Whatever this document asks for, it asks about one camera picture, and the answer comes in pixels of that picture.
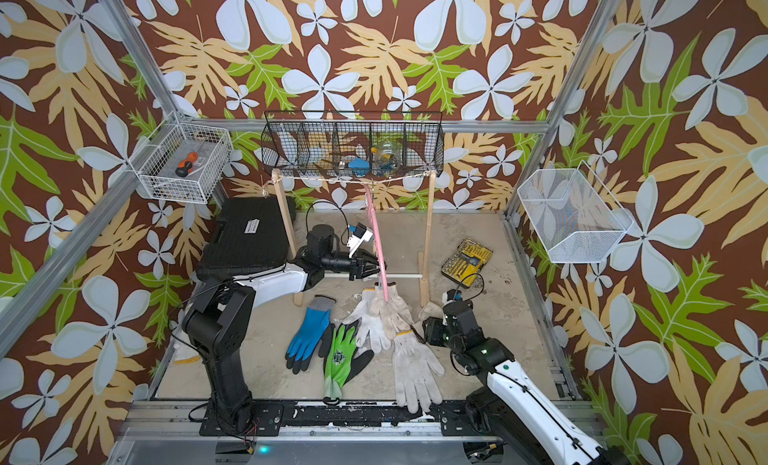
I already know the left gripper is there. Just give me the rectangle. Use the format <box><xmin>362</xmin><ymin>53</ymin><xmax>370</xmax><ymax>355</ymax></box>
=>
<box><xmin>320</xmin><ymin>248</ymin><xmax>386</xmax><ymax>282</ymax></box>

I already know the pink clip hanger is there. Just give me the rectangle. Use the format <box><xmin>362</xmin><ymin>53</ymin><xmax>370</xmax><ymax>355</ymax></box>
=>
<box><xmin>363</xmin><ymin>183</ymin><xmax>390</xmax><ymax>302</ymax></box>

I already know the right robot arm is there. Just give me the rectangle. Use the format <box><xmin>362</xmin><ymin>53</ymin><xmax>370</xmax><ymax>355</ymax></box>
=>
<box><xmin>422</xmin><ymin>300</ymin><xmax>629</xmax><ymax>464</ymax></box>

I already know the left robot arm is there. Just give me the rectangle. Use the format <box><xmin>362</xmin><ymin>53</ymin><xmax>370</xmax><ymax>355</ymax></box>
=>
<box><xmin>182</xmin><ymin>224</ymin><xmax>386</xmax><ymax>436</ymax></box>

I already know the white cotton glove centre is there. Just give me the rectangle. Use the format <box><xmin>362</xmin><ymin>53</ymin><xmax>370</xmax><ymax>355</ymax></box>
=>
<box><xmin>342</xmin><ymin>288</ymin><xmax>392</xmax><ymax>354</ymax></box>

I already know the yellow drill bit box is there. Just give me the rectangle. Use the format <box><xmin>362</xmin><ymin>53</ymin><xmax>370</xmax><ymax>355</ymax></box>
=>
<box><xmin>440</xmin><ymin>238</ymin><xmax>493</xmax><ymax>288</ymax></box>

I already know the blue rubber glove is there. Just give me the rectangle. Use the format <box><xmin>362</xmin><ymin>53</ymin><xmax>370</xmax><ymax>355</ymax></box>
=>
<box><xmin>285</xmin><ymin>295</ymin><xmax>336</xmax><ymax>374</ymax></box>

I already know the green rubber glove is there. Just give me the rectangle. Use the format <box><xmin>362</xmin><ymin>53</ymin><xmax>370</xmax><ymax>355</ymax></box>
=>
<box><xmin>318</xmin><ymin>320</ymin><xmax>374</xmax><ymax>406</ymax></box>

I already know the blue object in basket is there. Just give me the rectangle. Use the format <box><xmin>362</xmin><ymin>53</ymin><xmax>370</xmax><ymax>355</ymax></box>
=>
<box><xmin>347</xmin><ymin>158</ymin><xmax>371</xmax><ymax>177</ymax></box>

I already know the clear bottle in basket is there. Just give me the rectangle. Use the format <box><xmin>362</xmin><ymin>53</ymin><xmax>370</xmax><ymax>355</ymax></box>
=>
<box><xmin>377</xmin><ymin>139</ymin><xmax>400</xmax><ymax>169</ymax></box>

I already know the black plastic tool case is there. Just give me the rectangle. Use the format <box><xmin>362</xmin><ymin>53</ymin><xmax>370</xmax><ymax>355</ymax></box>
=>
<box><xmin>196</xmin><ymin>196</ymin><xmax>289</xmax><ymax>281</ymax></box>

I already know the white mesh basket right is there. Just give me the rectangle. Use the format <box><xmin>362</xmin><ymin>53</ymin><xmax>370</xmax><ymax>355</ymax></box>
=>
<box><xmin>517</xmin><ymin>162</ymin><xmax>634</xmax><ymax>264</ymax></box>

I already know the orange black screwdriver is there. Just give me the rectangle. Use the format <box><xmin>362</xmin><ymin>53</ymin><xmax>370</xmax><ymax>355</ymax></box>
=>
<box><xmin>175</xmin><ymin>152</ymin><xmax>199</xmax><ymax>178</ymax></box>

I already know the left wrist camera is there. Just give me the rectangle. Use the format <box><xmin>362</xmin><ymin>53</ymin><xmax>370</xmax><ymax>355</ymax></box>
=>
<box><xmin>346</xmin><ymin>222</ymin><xmax>373</xmax><ymax>258</ymax></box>

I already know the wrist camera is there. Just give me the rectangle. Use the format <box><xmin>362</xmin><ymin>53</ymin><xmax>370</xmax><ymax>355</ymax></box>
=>
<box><xmin>442</xmin><ymin>289</ymin><xmax>462</xmax><ymax>306</ymax></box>
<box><xmin>346</xmin><ymin>222</ymin><xmax>373</xmax><ymax>258</ymax></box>

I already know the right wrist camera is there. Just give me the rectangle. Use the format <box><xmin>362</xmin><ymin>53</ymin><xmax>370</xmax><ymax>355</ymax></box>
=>
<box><xmin>442</xmin><ymin>289</ymin><xmax>462</xmax><ymax>306</ymax></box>

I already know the wooden drying rack frame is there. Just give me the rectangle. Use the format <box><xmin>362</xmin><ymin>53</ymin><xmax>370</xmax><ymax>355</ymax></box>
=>
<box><xmin>271</xmin><ymin>168</ymin><xmax>437</xmax><ymax>308</ymax></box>

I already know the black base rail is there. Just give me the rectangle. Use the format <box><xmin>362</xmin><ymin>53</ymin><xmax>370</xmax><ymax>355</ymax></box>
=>
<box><xmin>188</xmin><ymin>400</ymin><xmax>475</xmax><ymax>437</ymax></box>

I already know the black wire basket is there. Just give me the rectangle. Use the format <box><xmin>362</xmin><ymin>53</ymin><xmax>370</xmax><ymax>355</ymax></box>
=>
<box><xmin>256</xmin><ymin>111</ymin><xmax>445</xmax><ymax>180</ymax></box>

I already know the white wire basket left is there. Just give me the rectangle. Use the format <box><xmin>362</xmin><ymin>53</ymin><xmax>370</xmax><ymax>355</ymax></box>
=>
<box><xmin>132</xmin><ymin>112</ymin><xmax>233</xmax><ymax>204</ymax></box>

